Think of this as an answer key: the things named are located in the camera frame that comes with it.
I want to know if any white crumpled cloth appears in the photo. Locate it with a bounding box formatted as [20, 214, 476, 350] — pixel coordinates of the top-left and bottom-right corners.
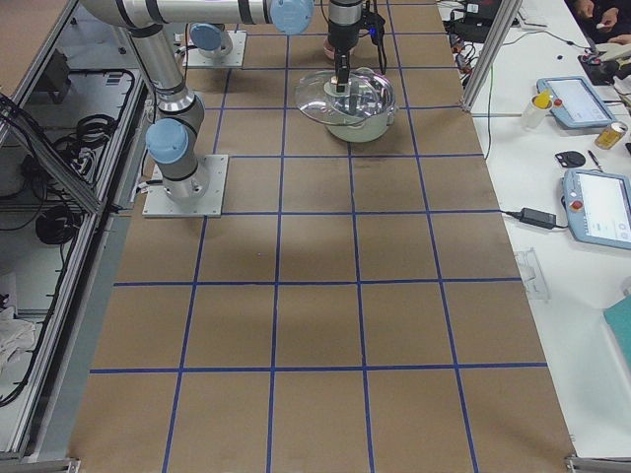
[1, 305, 35, 370]

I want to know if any white mug with banana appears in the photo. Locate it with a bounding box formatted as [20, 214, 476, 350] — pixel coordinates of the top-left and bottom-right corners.
[522, 89, 553, 129]

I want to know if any black cable bundle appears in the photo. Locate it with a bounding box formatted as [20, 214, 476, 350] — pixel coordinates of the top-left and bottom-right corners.
[51, 113, 119, 183]

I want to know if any teach pendant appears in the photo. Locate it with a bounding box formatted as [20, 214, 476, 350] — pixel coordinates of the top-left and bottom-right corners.
[536, 76, 615, 129]
[561, 169, 630, 249]

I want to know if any upper teach pendant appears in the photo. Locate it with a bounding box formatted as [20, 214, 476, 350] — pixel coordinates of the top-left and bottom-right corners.
[536, 76, 615, 129]

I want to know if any black power adapter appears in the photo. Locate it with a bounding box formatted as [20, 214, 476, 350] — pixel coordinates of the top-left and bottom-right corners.
[519, 207, 556, 230]

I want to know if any lower teach pendant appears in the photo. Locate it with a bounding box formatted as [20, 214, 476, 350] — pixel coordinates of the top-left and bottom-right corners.
[561, 169, 630, 249]

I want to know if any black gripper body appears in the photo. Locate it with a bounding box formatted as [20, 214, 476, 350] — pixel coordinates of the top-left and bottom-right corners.
[327, 0, 363, 52]

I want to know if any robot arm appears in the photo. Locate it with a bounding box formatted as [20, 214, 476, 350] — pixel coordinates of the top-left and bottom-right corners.
[82, 1, 315, 200]
[189, 23, 233, 59]

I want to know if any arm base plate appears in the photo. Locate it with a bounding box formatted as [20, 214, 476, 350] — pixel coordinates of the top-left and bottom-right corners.
[182, 24, 247, 69]
[142, 155, 229, 218]

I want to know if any aluminium frame post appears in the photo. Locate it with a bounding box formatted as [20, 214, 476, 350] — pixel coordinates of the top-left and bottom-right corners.
[461, 0, 522, 112]

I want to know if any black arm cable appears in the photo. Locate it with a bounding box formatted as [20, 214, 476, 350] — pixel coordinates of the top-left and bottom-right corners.
[362, 0, 390, 75]

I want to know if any pale green electric pot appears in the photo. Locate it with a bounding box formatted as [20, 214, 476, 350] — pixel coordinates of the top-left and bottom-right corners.
[323, 67, 397, 143]

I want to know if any yellow drink can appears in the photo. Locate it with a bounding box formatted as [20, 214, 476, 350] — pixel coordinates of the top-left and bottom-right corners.
[594, 121, 628, 150]

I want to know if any glass pot lid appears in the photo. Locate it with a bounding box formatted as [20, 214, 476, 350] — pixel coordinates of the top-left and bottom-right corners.
[295, 68, 396, 126]

